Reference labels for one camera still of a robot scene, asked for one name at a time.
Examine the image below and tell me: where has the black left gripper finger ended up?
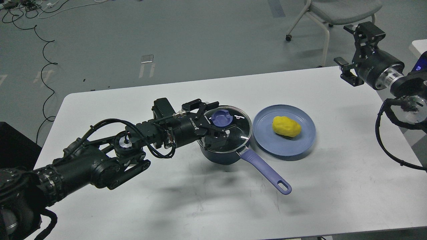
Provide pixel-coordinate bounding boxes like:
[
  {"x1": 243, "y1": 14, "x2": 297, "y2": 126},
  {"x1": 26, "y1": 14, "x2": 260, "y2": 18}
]
[
  {"x1": 202, "y1": 124, "x2": 237, "y2": 151},
  {"x1": 182, "y1": 99, "x2": 219, "y2": 117}
]

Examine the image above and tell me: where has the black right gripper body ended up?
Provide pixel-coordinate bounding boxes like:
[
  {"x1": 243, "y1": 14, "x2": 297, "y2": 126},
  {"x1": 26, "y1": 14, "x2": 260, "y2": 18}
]
[{"x1": 354, "y1": 45, "x2": 405, "y2": 91}]

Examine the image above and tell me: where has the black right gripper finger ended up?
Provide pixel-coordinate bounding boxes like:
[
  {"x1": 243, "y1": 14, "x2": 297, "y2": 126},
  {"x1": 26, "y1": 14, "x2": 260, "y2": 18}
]
[
  {"x1": 344, "y1": 22, "x2": 386, "y2": 50},
  {"x1": 334, "y1": 57, "x2": 365, "y2": 87}
]

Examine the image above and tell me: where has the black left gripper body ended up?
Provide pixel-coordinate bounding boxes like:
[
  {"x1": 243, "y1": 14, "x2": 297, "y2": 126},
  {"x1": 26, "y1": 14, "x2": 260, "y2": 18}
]
[{"x1": 172, "y1": 113, "x2": 207, "y2": 148}]

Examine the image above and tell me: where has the glass lid purple knob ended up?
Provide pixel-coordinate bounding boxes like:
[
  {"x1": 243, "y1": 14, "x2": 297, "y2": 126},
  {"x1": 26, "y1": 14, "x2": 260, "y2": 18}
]
[{"x1": 197, "y1": 105, "x2": 253, "y2": 154}]

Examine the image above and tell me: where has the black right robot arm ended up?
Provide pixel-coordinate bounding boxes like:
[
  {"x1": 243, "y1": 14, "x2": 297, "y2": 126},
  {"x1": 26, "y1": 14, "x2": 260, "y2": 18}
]
[{"x1": 334, "y1": 22, "x2": 427, "y2": 171}]

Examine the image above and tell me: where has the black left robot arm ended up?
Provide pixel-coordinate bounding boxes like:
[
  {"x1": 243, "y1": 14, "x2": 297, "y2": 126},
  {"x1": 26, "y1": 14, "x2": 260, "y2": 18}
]
[{"x1": 1, "y1": 98, "x2": 237, "y2": 240}]

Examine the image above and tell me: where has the yellow potato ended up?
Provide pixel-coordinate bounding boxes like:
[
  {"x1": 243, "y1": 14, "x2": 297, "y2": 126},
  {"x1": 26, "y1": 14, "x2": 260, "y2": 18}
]
[{"x1": 272, "y1": 116, "x2": 302, "y2": 138}]

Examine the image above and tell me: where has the grey office chair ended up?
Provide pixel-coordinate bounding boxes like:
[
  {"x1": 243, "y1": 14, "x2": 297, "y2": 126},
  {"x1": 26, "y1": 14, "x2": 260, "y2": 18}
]
[{"x1": 285, "y1": 0, "x2": 383, "y2": 67}]

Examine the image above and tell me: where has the white side table corner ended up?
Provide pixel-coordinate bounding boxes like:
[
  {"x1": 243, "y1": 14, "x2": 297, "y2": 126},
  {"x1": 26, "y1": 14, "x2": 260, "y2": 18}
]
[{"x1": 409, "y1": 39, "x2": 427, "y2": 59}]

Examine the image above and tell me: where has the blue plate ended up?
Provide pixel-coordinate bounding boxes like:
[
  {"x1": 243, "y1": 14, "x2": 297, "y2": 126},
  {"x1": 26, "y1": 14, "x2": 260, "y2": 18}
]
[{"x1": 252, "y1": 104, "x2": 316, "y2": 157}]

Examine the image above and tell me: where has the black box at left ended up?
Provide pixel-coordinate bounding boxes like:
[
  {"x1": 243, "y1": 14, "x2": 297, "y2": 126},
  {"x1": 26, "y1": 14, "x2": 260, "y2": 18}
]
[{"x1": 0, "y1": 122, "x2": 42, "y2": 170}]

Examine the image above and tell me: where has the dark blue saucepan purple handle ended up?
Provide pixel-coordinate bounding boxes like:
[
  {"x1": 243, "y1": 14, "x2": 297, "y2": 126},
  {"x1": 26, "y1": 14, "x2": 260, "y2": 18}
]
[{"x1": 197, "y1": 105, "x2": 293, "y2": 195}]

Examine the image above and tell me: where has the black floor cable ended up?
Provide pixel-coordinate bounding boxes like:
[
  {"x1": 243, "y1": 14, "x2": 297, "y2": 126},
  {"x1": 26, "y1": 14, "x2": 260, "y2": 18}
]
[{"x1": 0, "y1": 0, "x2": 70, "y2": 144}]

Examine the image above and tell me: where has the white floor cable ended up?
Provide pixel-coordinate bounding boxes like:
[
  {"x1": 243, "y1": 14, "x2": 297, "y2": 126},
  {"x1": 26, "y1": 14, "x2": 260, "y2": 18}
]
[{"x1": 37, "y1": 0, "x2": 109, "y2": 18}]

